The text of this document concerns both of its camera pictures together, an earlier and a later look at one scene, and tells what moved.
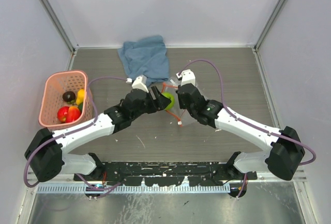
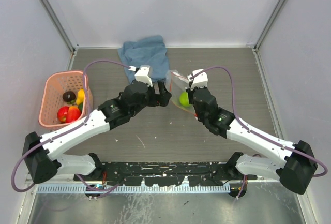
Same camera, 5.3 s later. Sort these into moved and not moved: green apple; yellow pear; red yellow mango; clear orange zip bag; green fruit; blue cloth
Moved: green apple; clear orange zip bag
Not moved: blue cloth; green fruit; yellow pear; red yellow mango
